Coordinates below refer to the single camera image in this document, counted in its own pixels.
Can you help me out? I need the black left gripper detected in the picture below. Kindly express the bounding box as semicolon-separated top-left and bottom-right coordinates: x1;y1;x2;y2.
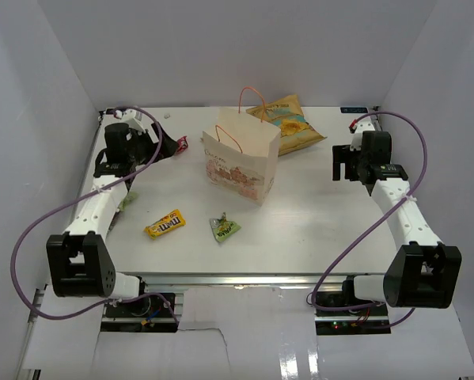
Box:
127;123;179;166

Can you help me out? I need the red snack wrapper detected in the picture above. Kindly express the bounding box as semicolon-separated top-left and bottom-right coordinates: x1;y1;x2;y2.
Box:
176;135;188;154

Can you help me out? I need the yellow kettle chips bag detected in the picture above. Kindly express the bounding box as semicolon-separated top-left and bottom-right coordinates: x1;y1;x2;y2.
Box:
246;94;326;156

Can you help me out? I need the beige cream bear paper bag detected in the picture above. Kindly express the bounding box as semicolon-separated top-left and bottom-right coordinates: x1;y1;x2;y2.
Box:
202;107;281;205

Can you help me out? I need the yellow m&m's candy pack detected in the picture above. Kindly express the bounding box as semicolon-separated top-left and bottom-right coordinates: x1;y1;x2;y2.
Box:
144;209;186;239

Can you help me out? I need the green candy pouch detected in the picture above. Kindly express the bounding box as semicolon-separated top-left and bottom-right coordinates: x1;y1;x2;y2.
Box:
209;212;241;243

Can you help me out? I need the green snack pouch under arm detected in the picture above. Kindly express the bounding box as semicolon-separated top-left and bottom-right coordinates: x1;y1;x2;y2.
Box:
118;192;138;212

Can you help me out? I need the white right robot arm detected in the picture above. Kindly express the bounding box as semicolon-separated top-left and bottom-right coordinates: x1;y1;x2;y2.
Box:
332;125;462;316

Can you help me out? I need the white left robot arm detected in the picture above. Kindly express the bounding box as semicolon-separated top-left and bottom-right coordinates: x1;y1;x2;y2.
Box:
46;119;179;316

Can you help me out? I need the blue label right corner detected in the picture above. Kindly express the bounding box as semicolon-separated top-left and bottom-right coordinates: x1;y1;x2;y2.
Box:
340;107;368;114

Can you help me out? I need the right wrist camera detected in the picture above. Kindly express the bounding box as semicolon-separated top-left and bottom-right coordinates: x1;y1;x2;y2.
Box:
350;116;377;151

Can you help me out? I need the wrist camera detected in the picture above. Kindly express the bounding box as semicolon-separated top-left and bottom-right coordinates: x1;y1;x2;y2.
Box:
350;116;377;151
113;108;146;134

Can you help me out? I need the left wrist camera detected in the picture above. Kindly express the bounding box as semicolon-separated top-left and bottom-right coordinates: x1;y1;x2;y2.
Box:
113;108;146;134

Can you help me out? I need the aluminium table rail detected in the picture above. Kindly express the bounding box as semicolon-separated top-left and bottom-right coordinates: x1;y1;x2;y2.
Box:
139;272;356;288

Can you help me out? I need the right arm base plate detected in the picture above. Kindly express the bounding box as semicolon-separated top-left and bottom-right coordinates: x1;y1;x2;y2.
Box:
315;305;391;336

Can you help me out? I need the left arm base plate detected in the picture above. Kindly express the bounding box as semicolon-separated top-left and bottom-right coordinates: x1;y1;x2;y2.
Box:
100;293;177;333

